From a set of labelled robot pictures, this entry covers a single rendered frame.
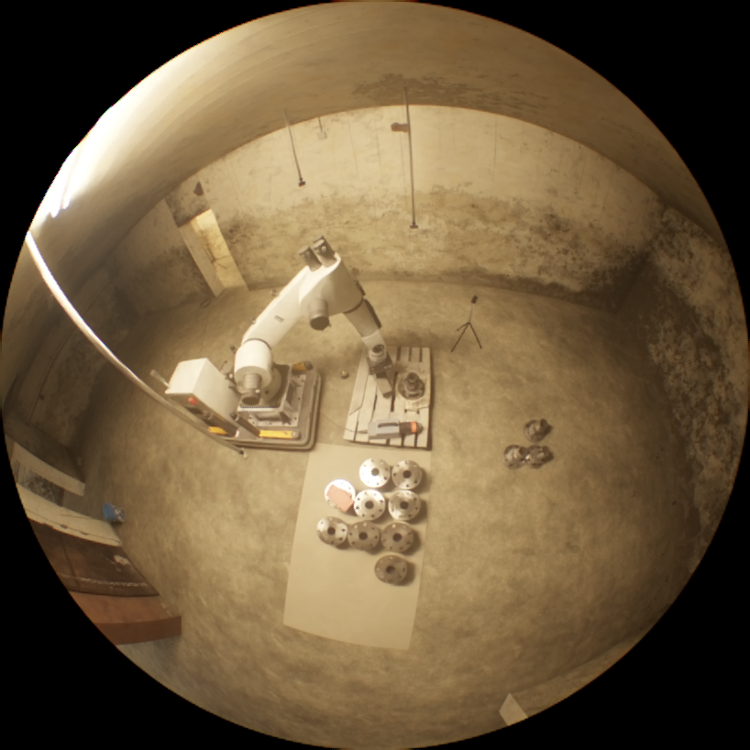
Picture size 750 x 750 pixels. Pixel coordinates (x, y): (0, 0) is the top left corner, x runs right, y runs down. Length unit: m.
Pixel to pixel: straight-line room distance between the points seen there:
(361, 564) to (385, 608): 0.52
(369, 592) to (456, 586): 0.77
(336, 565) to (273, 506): 0.86
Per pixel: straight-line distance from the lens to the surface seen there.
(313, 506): 2.35
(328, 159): 3.71
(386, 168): 3.55
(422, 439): 2.18
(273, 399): 2.11
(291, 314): 1.79
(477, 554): 2.38
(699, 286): 5.24
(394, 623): 2.49
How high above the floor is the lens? 2.21
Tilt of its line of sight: 55 degrees down
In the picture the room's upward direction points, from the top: 10 degrees counter-clockwise
